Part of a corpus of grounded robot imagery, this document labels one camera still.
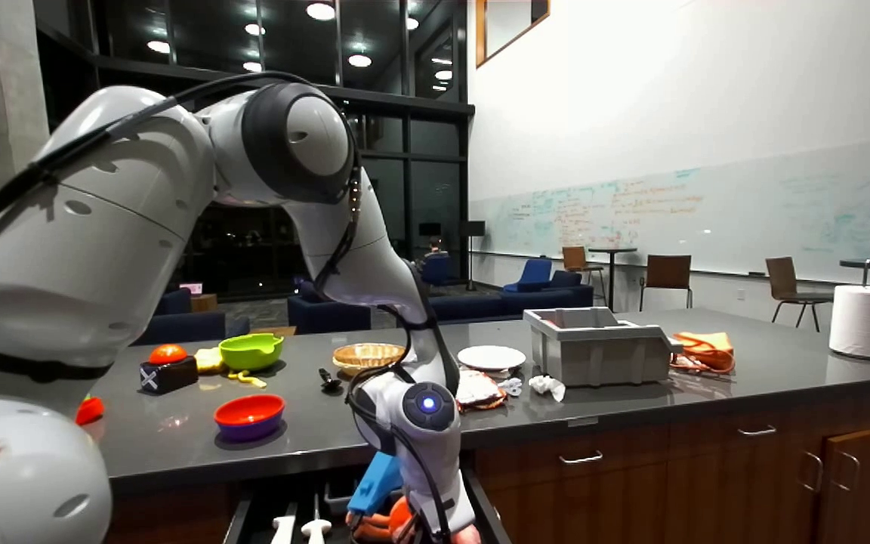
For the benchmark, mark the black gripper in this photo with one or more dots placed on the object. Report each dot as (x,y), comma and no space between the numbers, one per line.
(369,520)

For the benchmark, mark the orange pink plush toy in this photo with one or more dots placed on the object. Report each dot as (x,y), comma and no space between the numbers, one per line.
(393,523)

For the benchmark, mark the open black drawer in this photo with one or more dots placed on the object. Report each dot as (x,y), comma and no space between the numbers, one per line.
(255,519)

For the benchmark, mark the yellow toy food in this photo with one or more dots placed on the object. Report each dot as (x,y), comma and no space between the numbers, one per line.
(209,358)

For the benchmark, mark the orange toy tomato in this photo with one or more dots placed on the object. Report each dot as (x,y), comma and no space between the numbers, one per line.
(169,353)

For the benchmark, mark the black marker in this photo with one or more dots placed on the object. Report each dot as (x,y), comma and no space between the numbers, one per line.
(331,380)

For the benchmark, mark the red bowl purple rim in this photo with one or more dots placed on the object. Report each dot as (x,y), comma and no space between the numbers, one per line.
(248,413)

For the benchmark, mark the wicker basket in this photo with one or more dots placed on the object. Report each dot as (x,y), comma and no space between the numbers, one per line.
(363,358)

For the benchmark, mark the brown white pouch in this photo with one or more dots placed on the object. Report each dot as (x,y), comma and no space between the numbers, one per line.
(481,392)

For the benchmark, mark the small yellow scrap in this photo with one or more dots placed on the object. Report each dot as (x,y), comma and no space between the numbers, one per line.
(247,380)

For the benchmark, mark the white plate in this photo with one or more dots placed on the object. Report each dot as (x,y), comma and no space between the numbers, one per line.
(491,358)

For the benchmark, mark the green plastic bowl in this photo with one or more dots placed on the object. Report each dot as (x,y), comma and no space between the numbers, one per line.
(253,352)

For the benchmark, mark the dark blue sofa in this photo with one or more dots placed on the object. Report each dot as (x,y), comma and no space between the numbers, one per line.
(190,325)
(331,314)
(506,303)

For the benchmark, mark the white crumpled object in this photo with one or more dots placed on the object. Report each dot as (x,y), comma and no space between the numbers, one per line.
(546,385)

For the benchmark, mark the black block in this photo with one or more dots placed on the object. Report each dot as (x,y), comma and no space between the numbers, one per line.
(169,377)

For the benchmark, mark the blue chair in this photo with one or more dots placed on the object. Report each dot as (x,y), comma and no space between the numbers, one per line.
(535,274)

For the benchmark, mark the small red object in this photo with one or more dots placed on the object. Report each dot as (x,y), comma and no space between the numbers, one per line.
(89,410)

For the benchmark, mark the wooden base cabinet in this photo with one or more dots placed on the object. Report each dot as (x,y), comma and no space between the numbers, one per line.
(679,483)

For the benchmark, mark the brown chair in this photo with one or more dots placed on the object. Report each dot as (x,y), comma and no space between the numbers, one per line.
(669,274)
(575,259)
(783,276)

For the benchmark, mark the dark round table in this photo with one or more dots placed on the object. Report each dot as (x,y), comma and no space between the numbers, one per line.
(613,249)

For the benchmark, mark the orange yellow cloth pile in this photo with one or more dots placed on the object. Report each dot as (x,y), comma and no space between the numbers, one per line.
(706,352)

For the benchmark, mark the wood framed window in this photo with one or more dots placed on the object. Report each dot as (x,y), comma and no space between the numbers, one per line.
(512,24)

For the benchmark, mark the white paper towel roll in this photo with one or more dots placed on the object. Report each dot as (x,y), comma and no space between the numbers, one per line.
(867,320)

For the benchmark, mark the wall whiteboard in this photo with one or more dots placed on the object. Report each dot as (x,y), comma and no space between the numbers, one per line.
(718,212)

